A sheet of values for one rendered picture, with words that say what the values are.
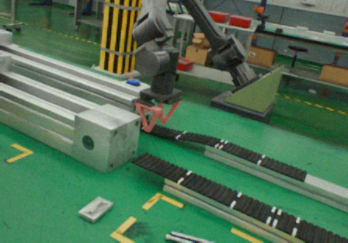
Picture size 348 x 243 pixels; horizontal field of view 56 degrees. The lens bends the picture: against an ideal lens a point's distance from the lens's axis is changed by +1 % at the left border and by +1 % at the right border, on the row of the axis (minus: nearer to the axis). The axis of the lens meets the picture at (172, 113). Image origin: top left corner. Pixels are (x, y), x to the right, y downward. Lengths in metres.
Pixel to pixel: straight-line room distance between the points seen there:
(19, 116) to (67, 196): 0.26
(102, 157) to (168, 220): 0.18
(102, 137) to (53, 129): 0.13
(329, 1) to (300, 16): 0.64
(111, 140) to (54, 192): 0.13
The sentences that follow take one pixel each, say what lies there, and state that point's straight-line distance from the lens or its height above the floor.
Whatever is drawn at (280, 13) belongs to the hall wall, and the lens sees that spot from 8.35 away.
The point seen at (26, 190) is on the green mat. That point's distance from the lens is 0.61.
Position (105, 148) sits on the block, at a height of 0.83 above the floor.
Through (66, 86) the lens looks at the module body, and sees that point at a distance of 0.94.
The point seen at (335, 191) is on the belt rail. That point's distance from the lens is 0.74.
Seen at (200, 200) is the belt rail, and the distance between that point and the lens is 0.60.
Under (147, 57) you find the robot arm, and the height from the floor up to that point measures 0.99.
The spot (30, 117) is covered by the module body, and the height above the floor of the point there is 0.83.
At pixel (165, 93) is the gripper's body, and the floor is 0.90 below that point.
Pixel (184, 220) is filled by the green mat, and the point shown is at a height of 0.78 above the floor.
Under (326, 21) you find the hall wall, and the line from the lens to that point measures 8.22.
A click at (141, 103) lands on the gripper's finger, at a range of 0.77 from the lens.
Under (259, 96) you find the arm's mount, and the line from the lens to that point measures 1.18.
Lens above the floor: 1.13
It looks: 21 degrees down
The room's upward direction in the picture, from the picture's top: 10 degrees clockwise
